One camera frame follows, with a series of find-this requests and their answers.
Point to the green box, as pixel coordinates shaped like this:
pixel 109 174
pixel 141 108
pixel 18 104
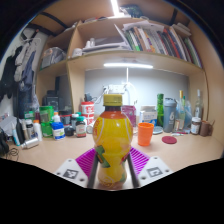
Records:
pixel 46 116

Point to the clear bottle yellow cap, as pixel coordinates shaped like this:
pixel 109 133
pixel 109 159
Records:
pixel 181 113

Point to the grey shaker bottle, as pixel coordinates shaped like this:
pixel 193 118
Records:
pixel 169 116

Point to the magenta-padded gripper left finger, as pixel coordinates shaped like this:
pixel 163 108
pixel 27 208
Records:
pixel 85 161

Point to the ceiling tube light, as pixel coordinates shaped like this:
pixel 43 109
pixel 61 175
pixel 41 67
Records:
pixel 115 7

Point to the clear glass bottle white cap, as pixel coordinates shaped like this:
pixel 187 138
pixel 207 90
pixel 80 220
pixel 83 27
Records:
pixel 198 106

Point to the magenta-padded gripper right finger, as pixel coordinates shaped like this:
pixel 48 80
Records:
pixel 140 160

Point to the white bottle blue label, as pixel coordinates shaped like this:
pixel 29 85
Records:
pixel 58 130

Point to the blue and white carton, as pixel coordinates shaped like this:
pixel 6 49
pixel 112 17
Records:
pixel 148 116

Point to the white wall power outlet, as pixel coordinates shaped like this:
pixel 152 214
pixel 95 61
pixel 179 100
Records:
pixel 115 89

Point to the dark brown pill bottle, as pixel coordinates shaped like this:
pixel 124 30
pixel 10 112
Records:
pixel 80 128

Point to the flat round red coaster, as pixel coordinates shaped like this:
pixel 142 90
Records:
pixel 169 139

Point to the red and white canister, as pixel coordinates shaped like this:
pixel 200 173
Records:
pixel 87 111

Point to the silver metal can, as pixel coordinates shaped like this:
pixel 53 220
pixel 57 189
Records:
pixel 30 143

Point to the hanging dark clothes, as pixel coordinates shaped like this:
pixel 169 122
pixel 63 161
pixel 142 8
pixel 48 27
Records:
pixel 23 73

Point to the brown mug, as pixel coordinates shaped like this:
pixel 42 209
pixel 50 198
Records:
pixel 205 128

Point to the green glass bottle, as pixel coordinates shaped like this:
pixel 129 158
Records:
pixel 160 110

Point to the yellow-capped orange drink bottle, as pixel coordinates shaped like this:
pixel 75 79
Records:
pixel 112 140

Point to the orange plastic cup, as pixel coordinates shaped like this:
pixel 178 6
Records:
pixel 145 135

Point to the magenta snack pouch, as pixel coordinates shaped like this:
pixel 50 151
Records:
pixel 130 113

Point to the white under-shelf light bar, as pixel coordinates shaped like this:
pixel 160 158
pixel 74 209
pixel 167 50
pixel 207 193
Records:
pixel 128 65

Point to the white-lidded brown jar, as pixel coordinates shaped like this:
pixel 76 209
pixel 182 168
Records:
pixel 195 126

